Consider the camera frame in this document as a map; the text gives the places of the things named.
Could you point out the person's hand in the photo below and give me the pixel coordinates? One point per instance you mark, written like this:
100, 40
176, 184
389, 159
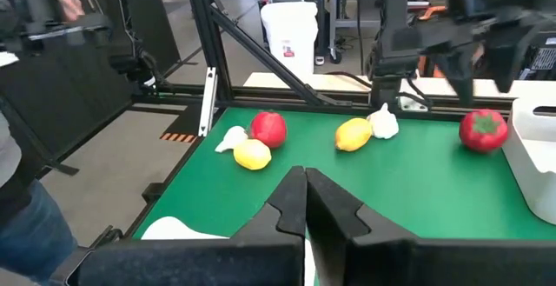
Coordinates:
67, 4

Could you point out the person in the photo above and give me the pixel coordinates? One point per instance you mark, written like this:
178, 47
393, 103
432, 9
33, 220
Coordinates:
26, 234

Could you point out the grey metal cart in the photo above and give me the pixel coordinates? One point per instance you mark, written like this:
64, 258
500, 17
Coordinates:
334, 16

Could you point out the white trash bin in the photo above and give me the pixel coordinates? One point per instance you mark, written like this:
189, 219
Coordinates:
290, 36

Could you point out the red toy tomato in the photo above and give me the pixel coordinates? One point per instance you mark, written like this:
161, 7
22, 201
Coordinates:
268, 128
483, 130

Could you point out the yellow toy lemon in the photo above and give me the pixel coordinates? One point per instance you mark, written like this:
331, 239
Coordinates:
252, 154

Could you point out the black aluminium table frame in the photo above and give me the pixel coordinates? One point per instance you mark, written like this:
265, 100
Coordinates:
208, 38

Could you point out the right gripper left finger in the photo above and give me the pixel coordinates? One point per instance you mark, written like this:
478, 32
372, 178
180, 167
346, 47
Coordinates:
195, 264

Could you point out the white plastic basket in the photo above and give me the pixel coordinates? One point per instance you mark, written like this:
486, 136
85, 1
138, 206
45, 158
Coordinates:
174, 230
532, 160

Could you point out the silver aluminium bracket bar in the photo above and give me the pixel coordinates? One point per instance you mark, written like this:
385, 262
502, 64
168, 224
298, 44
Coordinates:
207, 103

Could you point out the black partition panel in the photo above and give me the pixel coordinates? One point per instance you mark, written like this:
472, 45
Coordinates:
87, 99

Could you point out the green table mat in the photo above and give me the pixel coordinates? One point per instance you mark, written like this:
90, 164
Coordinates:
391, 181

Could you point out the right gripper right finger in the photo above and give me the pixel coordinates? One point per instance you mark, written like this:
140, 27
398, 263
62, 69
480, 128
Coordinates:
434, 264

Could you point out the orange fruit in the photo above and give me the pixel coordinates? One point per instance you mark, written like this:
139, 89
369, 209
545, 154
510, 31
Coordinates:
352, 134

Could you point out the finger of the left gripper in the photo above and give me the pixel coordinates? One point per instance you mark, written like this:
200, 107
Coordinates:
504, 60
460, 60

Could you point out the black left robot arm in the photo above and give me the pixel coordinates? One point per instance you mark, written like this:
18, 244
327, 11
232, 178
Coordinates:
393, 25

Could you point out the white toy garlic bulb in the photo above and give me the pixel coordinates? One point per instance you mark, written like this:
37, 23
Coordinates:
383, 122
232, 138

